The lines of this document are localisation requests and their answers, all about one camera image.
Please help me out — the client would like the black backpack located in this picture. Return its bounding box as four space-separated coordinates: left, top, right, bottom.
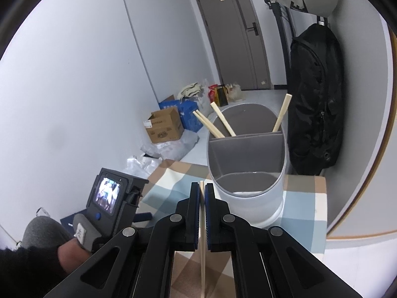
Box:
287 23 345 176

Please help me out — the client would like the person's left forearm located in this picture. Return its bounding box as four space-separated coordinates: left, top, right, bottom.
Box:
0 245 67 298

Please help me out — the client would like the person's left hand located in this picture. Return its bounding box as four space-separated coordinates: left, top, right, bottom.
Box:
58 237 92 275

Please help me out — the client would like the blue carton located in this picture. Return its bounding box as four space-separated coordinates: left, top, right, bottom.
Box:
159 95 205 132

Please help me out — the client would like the wooden chopstick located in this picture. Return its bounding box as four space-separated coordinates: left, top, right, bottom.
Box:
199 181 207 298
210 102 237 137
272 94 293 132
196 111 225 138
192 111 221 139

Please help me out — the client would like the grey door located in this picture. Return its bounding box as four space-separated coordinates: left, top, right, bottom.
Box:
192 0 272 91

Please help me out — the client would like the black yellow paper bag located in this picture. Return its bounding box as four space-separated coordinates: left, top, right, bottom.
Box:
215 85 229 107

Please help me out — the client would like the crumpled white plastic bag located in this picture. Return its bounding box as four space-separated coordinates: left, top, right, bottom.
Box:
126 153 163 181

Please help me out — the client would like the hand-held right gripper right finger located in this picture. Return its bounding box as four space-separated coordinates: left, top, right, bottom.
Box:
205 183 363 298

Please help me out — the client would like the person's grey trouser leg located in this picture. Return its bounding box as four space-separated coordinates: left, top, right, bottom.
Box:
22 216 75 250

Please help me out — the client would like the white utensil holder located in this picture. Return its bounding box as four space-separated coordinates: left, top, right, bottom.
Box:
206 102 290 228

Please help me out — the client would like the brown cardboard box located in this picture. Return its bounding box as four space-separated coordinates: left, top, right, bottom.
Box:
143 106 184 144

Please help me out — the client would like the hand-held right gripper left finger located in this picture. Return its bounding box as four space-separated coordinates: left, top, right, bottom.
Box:
43 182 201 298

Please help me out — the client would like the beige folded cloth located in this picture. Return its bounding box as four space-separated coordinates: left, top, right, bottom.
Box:
177 82 202 100

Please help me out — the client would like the white plastic sack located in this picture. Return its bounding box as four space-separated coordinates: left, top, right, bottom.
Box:
192 79 214 112

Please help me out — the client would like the checked tablecloth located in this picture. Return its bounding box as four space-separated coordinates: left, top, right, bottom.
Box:
136 158 328 298

